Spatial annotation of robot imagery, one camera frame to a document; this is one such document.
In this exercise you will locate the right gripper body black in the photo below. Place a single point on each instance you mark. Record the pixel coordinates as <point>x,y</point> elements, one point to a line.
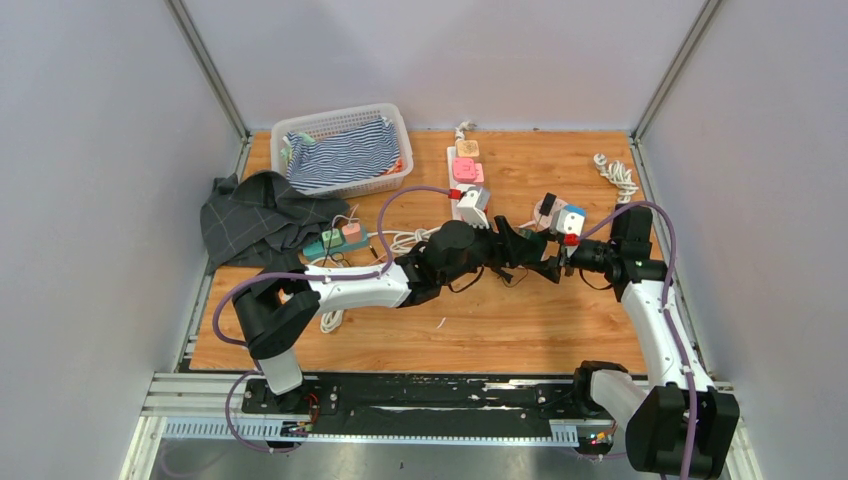
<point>590,255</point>

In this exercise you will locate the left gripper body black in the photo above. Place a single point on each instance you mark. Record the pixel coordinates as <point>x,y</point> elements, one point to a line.
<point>498,255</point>

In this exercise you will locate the dark green plug adapter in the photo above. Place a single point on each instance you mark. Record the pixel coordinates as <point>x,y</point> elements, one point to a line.
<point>532,247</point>

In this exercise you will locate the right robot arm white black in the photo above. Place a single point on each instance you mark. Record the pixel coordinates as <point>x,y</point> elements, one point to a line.
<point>681,424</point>

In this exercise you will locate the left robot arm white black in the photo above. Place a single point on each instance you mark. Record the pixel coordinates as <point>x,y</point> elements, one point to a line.
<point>275,309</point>

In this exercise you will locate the pink plug adapter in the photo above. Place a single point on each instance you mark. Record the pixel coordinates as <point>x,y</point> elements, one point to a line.
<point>467,171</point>

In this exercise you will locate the beige round-pattern plug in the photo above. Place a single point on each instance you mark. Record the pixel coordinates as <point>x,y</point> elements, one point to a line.
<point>467,148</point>

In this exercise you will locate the salmon plug adapter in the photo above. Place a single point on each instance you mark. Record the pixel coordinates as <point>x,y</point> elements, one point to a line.
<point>353,234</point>

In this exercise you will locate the long white power strip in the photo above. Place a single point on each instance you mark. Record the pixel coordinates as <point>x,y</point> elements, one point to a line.
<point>451,154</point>

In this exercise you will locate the small black charger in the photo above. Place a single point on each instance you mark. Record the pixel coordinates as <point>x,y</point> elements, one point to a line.
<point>547,204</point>

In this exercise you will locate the blue white striped cloth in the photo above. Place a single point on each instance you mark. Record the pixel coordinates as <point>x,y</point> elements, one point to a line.
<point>365,152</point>

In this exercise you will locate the white plastic basket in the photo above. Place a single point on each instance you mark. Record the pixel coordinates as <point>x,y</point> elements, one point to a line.
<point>322,125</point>

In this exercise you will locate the teal power strip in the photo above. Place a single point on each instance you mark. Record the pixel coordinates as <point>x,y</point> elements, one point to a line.
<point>316,250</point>

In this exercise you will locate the dark grey plaid cloth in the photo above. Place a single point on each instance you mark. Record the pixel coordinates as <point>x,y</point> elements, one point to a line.
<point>251,222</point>

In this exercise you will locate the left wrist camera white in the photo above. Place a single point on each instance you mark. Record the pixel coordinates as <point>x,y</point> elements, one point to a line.
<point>472,205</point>

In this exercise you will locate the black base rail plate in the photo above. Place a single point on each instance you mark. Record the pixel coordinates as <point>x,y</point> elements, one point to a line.
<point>431,406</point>

